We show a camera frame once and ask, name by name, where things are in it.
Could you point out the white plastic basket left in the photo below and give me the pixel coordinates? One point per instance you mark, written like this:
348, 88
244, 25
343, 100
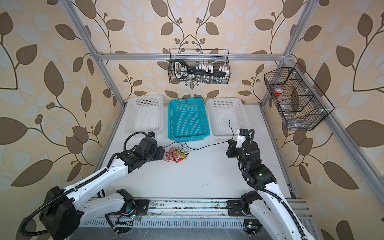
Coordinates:
144, 114

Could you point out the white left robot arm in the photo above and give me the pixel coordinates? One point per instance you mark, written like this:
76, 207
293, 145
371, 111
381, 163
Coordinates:
64, 210

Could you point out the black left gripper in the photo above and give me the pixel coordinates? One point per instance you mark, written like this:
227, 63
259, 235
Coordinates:
160, 152

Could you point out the black wire basket back wall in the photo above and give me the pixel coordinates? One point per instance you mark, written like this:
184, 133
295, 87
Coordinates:
216, 57

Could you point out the teal plastic basket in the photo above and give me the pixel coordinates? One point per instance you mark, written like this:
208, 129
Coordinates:
187, 120

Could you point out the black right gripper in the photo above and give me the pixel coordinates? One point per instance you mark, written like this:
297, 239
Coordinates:
230, 153

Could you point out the white plastic basket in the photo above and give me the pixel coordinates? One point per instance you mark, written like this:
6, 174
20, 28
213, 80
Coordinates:
144, 114
226, 116

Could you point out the black tool in basket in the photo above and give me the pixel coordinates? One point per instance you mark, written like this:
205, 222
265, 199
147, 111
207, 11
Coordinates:
182, 70

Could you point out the black wire basket right wall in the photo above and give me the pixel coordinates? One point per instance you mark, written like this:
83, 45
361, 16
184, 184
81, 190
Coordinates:
302, 106

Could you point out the aluminium frame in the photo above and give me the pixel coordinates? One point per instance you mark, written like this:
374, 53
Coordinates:
339, 43

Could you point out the red object in basket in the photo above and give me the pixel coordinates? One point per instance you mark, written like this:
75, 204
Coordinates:
278, 91

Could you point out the white plastic basket right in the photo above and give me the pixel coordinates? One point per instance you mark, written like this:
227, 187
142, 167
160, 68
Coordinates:
226, 116

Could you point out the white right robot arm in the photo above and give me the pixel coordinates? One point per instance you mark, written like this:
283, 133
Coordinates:
266, 201

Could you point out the black wire basket wall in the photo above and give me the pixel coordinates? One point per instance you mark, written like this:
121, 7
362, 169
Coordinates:
216, 57
302, 106

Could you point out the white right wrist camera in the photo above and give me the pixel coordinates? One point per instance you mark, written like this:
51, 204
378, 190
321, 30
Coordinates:
242, 137

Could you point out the metal base rail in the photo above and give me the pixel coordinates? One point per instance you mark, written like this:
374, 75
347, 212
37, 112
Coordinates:
196, 214

